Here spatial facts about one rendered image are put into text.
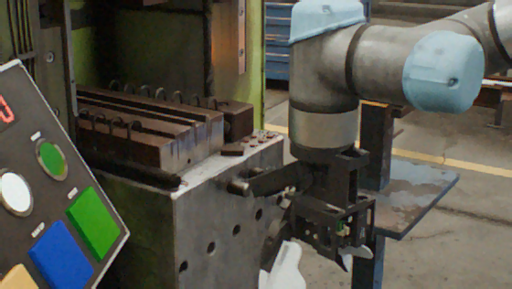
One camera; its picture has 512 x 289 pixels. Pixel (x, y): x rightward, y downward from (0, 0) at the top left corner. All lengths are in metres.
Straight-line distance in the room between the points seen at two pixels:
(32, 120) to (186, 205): 0.42
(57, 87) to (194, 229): 0.35
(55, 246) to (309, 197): 0.29
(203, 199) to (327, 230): 0.51
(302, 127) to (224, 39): 0.86
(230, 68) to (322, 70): 0.91
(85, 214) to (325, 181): 0.30
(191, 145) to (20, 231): 0.58
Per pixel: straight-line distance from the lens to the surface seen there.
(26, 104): 0.84
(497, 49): 0.72
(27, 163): 0.79
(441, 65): 0.61
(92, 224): 0.83
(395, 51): 0.63
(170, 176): 1.14
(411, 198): 1.60
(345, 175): 0.70
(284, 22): 5.05
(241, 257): 1.38
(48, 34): 1.14
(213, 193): 1.23
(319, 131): 0.69
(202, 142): 1.27
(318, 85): 0.67
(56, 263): 0.74
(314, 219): 0.72
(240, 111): 1.37
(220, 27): 1.52
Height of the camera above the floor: 1.38
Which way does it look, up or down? 17 degrees down
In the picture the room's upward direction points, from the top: 1 degrees counter-clockwise
